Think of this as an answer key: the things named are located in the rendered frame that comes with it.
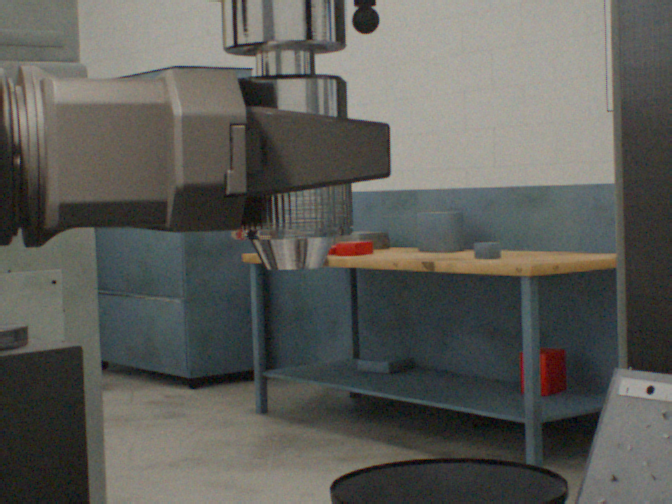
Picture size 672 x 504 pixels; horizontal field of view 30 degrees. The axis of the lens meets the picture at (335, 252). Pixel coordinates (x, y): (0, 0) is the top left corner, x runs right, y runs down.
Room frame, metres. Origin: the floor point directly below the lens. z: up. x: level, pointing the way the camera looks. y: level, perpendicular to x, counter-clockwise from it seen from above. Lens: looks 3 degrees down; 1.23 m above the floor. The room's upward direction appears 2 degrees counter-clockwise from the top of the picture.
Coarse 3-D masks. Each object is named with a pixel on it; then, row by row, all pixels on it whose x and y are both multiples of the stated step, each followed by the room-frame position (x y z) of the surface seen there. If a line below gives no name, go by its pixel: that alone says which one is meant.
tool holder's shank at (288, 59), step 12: (252, 48) 0.47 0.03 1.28; (264, 48) 0.46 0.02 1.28; (276, 48) 0.46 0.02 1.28; (288, 48) 0.46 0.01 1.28; (300, 48) 0.46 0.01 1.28; (312, 48) 0.47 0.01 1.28; (324, 48) 0.47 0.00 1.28; (264, 60) 0.47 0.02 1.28; (276, 60) 0.47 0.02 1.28; (288, 60) 0.47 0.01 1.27; (300, 60) 0.47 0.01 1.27; (312, 60) 0.47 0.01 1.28; (264, 72) 0.47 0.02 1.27; (276, 72) 0.47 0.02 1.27; (288, 72) 0.47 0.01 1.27; (300, 72) 0.47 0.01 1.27; (312, 72) 0.47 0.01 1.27
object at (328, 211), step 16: (304, 112) 0.46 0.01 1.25; (320, 112) 0.46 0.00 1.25; (336, 112) 0.46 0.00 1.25; (304, 192) 0.46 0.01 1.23; (320, 192) 0.46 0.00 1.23; (336, 192) 0.46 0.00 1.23; (256, 208) 0.46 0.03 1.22; (272, 208) 0.46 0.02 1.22; (288, 208) 0.45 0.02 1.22; (304, 208) 0.46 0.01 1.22; (320, 208) 0.46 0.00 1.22; (336, 208) 0.46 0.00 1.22; (352, 208) 0.48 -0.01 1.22; (256, 224) 0.46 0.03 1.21; (272, 224) 0.46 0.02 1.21; (288, 224) 0.45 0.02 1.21; (304, 224) 0.45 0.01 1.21; (320, 224) 0.46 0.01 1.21; (336, 224) 0.46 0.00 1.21; (352, 224) 0.47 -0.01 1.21
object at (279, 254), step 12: (252, 240) 0.47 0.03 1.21; (264, 240) 0.46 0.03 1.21; (276, 240) 0.46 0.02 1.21; (288, 240) 0.46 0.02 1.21; (300, 240) 0.46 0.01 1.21; (312, 240) 0.46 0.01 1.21; (324, 240) 0.47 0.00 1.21; (264, 252) 0.47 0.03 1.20; (276, 252) 0.46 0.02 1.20; (288, 252) 0.46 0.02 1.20; (300, 252) 0.46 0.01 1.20; (312, 252) 0.47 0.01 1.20; (324, 252) 0.47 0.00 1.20; (264, 264) 0.47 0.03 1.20; (276, 264) 0.47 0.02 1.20; (288, 264) 0.47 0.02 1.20; (300, 264) 0.47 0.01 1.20; (312, 264) 0.47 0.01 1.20
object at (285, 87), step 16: (240, 80) 0.46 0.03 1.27; (256, 80) 0.46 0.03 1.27; (272, 80) 0.45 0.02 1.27; (288, 80) 0.45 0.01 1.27; (304, 80) 0.46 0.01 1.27; (320, 80) 0.46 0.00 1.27; (336, 80) 0.46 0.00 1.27; (256, 96) 0.46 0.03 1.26; (272, 96) 0.45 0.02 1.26; (288, 96) 0.45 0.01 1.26; (304, 96) 0.46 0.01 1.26; (320, 96) 0.46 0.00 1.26; (336, 96) 0.46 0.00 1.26
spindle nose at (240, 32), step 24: (240, 0) 0.46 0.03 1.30; (264, 0) 0.45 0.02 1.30; (288, 0) 0.45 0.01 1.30; (312, 0) 0.46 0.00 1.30; (336, 0) 0.47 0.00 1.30; (240, 24) 0.46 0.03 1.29; (264, 24) 0.45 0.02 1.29; (288, 24) 0.45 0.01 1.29; (312, 24) 0.46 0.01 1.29; (336, 24) 0.46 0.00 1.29; (240, 48) 0.47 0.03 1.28; (336, 48) 0.48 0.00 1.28
